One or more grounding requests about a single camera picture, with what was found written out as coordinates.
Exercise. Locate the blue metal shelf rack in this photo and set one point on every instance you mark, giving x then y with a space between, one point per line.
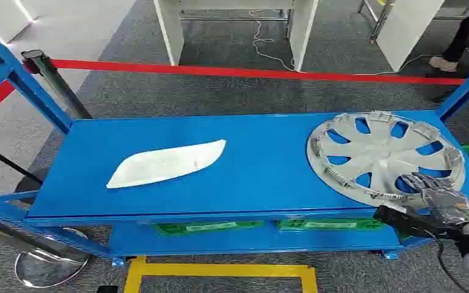
258 161

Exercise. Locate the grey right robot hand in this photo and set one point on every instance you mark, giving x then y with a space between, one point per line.
445 202

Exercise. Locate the silver wheel hubcap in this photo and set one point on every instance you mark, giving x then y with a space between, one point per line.
380 158

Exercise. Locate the long red barrier belt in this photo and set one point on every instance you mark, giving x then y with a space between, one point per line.
218 71

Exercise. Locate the white curved plastic panel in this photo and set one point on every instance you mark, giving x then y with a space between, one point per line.
165 163

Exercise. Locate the yellow floor tape frame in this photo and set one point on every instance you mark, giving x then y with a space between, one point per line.
218 270

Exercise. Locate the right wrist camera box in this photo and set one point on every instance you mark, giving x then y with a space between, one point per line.
396 220

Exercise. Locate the steel stanchion with round base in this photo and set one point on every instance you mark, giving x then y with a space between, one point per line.
50 265

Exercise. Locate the steel stanchion post black cap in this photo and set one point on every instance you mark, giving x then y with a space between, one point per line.
58 87

